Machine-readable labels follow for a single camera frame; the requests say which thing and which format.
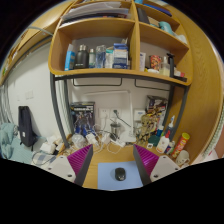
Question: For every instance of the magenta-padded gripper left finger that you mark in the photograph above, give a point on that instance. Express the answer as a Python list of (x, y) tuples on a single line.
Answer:
[(61, 166)]

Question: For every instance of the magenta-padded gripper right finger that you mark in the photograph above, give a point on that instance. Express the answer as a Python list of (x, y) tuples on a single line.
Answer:
[(163, 166)]

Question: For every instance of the black computer mouse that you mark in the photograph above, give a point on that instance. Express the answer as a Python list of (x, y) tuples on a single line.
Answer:
[(120, 174)]

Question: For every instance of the light blue mouse pad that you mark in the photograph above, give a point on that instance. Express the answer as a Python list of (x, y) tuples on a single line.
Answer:
[(106, 176)]

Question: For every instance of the checkered bed sheet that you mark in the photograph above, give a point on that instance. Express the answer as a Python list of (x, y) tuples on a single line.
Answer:
[(42, 158)]

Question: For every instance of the white mug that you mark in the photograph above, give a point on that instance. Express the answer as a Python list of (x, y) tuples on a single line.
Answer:
[(182, 158)]

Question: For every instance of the white tissue pack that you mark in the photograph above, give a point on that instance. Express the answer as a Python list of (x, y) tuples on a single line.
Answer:
[(48, 147)]

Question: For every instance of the white glue bottle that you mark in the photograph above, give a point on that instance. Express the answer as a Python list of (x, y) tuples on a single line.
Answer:
[(163, 143)]

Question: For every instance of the red yellow snack can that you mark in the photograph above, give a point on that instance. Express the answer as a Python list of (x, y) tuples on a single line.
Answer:
[(181, 145)]

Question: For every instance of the clear dome white device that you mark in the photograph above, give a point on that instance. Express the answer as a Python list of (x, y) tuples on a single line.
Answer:
[(78, 140)]

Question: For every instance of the white multi-port charger block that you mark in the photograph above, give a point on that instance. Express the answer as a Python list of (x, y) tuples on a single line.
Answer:
[(92, 139)]

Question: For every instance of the brown tree figurine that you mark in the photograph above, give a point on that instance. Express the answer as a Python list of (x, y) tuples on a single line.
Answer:
[(148, 128)]

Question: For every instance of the white desk lamp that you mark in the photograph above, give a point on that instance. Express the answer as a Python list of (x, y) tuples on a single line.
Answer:
[(128, 136)]

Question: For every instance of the white power strip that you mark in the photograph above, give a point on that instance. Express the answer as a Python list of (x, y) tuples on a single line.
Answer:
[(118, 142)]

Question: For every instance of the black backpack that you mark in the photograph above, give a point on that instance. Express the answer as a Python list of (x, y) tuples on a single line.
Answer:
[(26, 126)]

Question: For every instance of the blue robot model kit box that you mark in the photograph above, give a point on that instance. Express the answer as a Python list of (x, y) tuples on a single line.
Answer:
[(82, 116)]

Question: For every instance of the teal blanket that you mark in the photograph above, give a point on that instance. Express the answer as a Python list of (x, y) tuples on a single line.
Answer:
[(11, 143)]

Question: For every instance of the colourful figure box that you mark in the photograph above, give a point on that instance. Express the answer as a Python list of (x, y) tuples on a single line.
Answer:
[(159, 105)]

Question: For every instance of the white wall socket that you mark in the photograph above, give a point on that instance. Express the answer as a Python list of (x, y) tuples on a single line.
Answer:
[(116, 112), (104, 112)]

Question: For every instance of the white wall switch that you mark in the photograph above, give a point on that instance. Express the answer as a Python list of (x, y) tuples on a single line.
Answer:
[(29, 94)]

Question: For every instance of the wooden shelf unit grey frame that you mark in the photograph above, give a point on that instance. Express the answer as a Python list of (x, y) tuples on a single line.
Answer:
[(100, 71)]

